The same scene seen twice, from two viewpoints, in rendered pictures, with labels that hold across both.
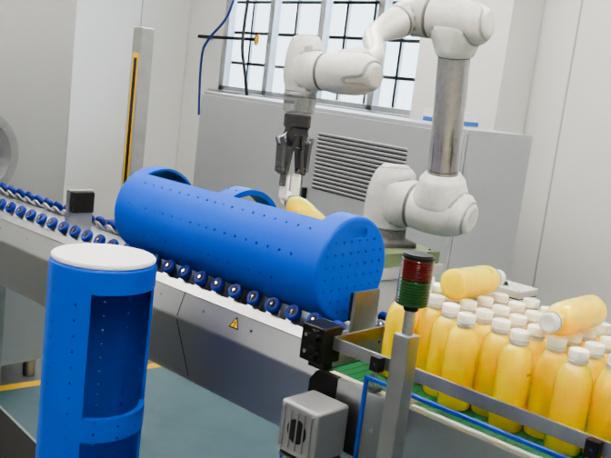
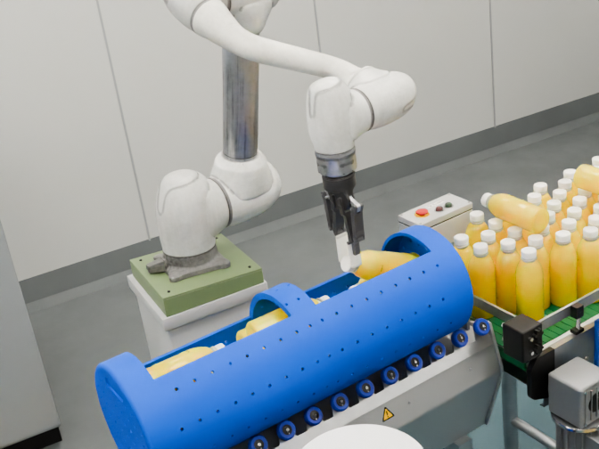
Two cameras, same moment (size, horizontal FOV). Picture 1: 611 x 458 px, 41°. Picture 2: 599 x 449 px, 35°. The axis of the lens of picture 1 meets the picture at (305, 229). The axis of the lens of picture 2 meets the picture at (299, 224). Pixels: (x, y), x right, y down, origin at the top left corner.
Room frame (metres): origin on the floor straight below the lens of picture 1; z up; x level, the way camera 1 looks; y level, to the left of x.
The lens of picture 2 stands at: (1.76, 1.95, 2.28)
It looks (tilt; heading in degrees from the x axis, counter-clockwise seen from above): 25 degrees down; 288
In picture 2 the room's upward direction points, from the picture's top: 8 degrees counter-clockwise
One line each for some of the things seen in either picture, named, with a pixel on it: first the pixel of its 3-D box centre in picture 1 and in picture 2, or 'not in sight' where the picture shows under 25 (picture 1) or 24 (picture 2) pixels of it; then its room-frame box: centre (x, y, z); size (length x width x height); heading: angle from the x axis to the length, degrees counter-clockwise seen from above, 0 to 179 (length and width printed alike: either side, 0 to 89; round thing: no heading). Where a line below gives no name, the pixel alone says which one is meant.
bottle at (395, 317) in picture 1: (398, 336); (529, 288); (1.86, -0.25, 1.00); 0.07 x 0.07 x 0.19
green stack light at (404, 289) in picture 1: (413, 291); not in sight; (1.53, -0.22, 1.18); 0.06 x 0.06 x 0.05
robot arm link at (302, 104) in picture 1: (299, 104); (336, 159); (2.26, 0.06, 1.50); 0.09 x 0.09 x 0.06
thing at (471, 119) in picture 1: (450, 117); not in sight; (4.05, -0.64, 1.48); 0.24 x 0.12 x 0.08; 50
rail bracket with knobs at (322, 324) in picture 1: (322, 343); (521, 339); (1.88, -0.07, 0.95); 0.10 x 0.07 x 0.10; 138
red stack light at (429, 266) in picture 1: (416, 268); not in sight; (1.53, -0.22, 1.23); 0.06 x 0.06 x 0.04
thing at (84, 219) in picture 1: (80, 211); not in sight; (2.94, 0.82, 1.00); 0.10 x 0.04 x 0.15; 138
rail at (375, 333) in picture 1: (385, 331); (475, 300); (2.00, -0.23, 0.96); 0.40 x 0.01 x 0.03; 138
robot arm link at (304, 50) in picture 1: (307, 64); (334, 112); (2.25, 0.05, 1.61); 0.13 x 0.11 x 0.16; 53
